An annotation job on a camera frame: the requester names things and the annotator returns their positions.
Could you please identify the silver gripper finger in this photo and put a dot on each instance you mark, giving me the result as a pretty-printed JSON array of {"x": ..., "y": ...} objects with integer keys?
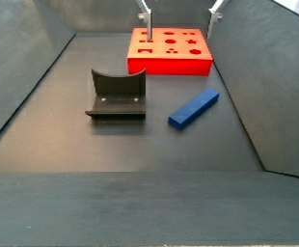
[
  {"x": 215, "y": 15},
  {"x": 146, "y": 17}
]

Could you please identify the blue rectangular block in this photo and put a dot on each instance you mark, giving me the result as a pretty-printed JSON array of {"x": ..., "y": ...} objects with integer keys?
[{"x": 193, "y": 109}]

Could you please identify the red board with shaped holes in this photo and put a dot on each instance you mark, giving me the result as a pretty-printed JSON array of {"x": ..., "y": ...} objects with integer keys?
[{"x": 175, "y": 52}]

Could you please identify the black curved fixture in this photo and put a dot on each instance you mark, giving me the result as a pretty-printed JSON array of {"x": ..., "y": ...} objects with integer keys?
[{"x": 119, "y": 95}]

